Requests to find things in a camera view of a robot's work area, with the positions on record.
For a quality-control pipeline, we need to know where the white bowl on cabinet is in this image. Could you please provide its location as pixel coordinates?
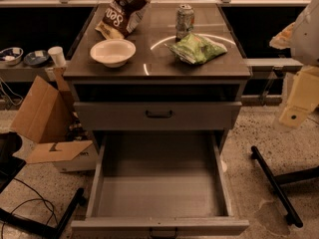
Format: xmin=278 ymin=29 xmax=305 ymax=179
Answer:
xmin=90 ymin=39 xmax=136 ymax=68

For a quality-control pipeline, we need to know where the black cable on floor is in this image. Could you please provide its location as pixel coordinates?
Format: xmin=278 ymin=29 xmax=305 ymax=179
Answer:
xmin=0 ymin=176 xmax=59 ymax=239

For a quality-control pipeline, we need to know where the brown chip bag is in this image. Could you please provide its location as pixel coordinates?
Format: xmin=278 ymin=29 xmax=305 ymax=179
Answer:
xmin=96 ymin=0 xmax=152 ymax=39

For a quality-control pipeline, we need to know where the open cardboard box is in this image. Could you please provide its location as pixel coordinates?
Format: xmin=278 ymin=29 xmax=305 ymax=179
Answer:
xmin=11 ymin=76 xmax=98 ymax=172

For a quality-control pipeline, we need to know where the white paper cup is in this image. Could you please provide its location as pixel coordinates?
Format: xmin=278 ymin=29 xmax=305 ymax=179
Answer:
xmin=48 ymin=46 xmax=66 ymax=67

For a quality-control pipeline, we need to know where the black stand leg left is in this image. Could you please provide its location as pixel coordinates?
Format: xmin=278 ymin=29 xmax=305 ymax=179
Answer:
xmin=0 ymin=188 xmax=86 ymax=239

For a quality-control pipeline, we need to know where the closed upper drawer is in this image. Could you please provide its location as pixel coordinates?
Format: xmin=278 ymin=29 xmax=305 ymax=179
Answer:
xmin=74 ymin=102 xmax=241 ymax=130

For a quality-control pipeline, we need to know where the black stand leg right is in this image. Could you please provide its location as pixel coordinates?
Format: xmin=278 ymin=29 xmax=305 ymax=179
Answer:
xmin=251 ymin=145 xmax=319 ymax=228

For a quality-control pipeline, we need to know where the grey drawer cabinet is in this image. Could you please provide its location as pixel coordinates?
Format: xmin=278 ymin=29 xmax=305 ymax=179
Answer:
xmin=64 ymin=2 xmax=251 ymax=145

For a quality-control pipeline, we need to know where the black stand leg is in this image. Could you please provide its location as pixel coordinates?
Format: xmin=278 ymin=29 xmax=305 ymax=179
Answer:
xmin=0 ymin=188 xmax=86 ymax=239
xmin=251 ymin=145 xmax=319 ymax=228

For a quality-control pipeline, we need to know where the silver soda can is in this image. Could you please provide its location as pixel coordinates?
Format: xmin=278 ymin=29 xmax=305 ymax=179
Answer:
xmin=175 ymin=4 xmax=194 ymax=40

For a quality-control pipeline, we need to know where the open lower drawer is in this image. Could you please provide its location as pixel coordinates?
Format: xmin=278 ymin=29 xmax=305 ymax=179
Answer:
xmin=72 ymin=131 xmax=249 ymax=239

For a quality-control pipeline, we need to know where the grey bowl on shelf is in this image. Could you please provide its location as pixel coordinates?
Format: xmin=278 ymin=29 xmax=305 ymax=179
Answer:
xmin=0 ymin=47 xmax=24 ymax=66

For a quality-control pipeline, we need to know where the green chip bag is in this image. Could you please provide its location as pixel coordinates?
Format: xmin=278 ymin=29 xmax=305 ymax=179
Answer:
xmin=166 ymin=34 xmax=227 ymax=65

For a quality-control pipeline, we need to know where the dark blue bowl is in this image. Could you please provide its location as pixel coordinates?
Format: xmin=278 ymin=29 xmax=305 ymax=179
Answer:
xmin=23 ymin=50 xmax=50 ymax=67

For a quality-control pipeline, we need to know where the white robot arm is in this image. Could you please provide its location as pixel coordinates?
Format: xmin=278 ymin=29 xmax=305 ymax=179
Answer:
xmin=269 ymin=0 xmax=319 ymax=128

